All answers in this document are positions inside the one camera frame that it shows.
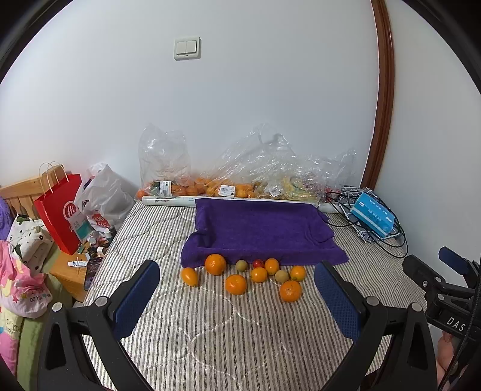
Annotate white spotted cloth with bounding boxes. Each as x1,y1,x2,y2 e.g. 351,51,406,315
7,214,54,276

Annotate oval orange fruit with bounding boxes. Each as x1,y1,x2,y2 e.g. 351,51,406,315
181,267,199,287

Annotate large mandarin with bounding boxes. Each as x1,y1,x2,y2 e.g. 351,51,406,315
279,280,302,302
224,275,247,296

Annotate purple towel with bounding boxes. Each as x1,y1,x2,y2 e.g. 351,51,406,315
180,198,348,268

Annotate wooden side table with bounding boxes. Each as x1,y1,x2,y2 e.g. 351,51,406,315
49,246,87,302

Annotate white light switch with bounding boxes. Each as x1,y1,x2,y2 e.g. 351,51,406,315
174,37,201,61

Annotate green-brown round fruit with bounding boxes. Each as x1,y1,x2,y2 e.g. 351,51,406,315
236,259,249,272

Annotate clear bag of yellow fruit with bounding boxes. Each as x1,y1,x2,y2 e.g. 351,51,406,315
259,148,356,204

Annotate white rolled paper tube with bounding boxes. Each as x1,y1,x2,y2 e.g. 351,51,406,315
141,195,340,214

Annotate white small tube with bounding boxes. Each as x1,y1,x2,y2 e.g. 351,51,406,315
67,261,88,268

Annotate person's right hand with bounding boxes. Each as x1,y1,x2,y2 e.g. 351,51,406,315
436,331,455,383

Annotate brown wooden door frame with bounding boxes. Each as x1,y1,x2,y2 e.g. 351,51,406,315
361,0,395,189

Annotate pink patterned cloth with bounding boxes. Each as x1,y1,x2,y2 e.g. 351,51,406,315
1,241,52,376

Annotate striped quilted mattress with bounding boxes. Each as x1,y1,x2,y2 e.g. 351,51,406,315
80,200,430,391

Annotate clear bag of mandarins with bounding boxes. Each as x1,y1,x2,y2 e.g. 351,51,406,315
136,125,197,200

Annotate grey plastic bag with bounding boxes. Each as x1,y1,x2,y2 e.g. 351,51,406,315
74,163,134,232

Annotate patterned black white pouch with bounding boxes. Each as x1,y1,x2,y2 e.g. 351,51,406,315
333,186,381,243

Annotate small red tomato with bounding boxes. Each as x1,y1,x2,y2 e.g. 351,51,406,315
253,259,264,268

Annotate red paper shopping bag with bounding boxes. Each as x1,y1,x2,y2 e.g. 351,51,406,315
34,161,81,255

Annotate blue tissue box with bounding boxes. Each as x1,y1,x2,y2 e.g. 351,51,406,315
351,193,395,238

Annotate clear bag of small oranges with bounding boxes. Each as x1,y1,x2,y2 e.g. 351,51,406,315
201,123,299,198

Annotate large orange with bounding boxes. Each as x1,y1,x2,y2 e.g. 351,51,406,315
205,254,227,276

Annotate black cables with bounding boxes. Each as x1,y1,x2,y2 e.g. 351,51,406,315
319,187,409,259

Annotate small orange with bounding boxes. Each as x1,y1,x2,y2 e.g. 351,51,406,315
290,266,307,282
250,267,268,283
264,258,280,275

